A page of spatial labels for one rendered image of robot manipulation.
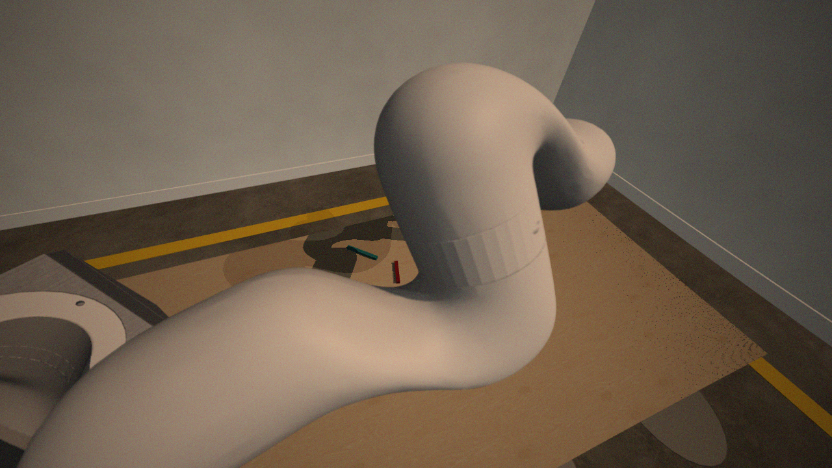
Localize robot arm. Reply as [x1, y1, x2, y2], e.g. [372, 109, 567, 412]
[0, 62, 616, 468]

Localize turquoise rod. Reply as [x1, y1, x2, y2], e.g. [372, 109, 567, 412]
[347, 245, 378, 260]

